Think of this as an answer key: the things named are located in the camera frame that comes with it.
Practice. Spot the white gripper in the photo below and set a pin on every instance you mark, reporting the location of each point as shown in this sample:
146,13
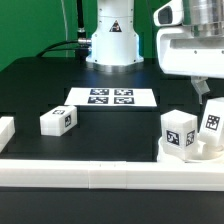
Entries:
182,54

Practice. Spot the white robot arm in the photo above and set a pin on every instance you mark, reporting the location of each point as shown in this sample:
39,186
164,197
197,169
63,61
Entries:
115,44

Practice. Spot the white paper marker sheet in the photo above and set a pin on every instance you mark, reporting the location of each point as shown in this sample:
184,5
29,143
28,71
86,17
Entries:
111,97

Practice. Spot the white U-shaped fence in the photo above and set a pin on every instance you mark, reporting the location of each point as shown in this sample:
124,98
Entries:
167,173

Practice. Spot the black cable upright connector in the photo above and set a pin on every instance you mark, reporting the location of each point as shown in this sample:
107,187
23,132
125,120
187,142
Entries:
81,33

